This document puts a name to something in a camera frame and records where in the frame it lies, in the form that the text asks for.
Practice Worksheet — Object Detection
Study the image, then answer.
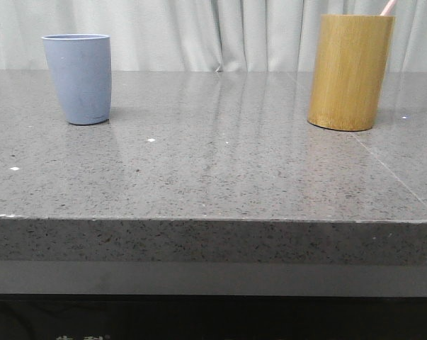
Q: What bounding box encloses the bamboo cylindrical holder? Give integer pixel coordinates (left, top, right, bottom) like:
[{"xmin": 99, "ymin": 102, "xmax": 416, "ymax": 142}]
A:
[{"xmin": 307, "ymin": 14, "xmax": 395, "ymax": 132}]

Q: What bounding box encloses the blue plastic cup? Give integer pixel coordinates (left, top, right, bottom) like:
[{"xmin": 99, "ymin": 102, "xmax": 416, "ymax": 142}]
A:
[{"xmin": 42, "ymin": 34, "xmax": 112, "ymax": 125}]

